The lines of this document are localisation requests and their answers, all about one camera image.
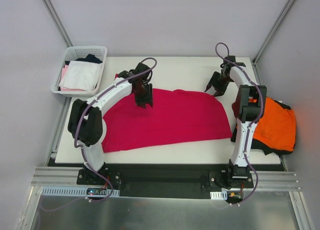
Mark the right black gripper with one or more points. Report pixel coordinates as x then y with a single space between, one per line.
218 81

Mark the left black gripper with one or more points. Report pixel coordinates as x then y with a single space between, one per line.
144 98

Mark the magenta t shirt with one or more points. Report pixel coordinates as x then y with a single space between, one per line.
177 116

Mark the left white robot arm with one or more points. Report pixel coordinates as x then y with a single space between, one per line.
86 123

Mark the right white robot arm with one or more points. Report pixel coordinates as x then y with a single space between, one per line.
248 108

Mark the white cloth in basket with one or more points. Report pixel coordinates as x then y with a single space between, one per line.
89 73

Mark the white plastic basket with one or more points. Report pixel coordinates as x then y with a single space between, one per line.
73 53

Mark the dark navy cloth in basket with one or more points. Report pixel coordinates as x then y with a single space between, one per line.
91 59

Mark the orange folded t shirt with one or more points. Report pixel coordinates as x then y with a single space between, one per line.
277 125

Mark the pink cloth in basket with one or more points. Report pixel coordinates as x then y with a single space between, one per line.
70 81

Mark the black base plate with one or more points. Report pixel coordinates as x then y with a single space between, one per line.
175 181

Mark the right white cable duct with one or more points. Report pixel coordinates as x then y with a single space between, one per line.
223 195

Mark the white cable duct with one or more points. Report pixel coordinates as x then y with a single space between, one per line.
79 192
223 195

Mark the right aluminium frame post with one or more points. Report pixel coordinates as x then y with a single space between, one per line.
274 29

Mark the aluminium frame post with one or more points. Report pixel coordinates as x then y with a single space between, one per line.
274 29
58 23

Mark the aluminium front rail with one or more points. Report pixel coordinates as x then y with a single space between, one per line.
67 176

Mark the left white cable duct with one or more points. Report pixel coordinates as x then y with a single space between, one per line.
79 192

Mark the left aluminium frame post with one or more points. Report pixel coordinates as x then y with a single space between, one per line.
58 23

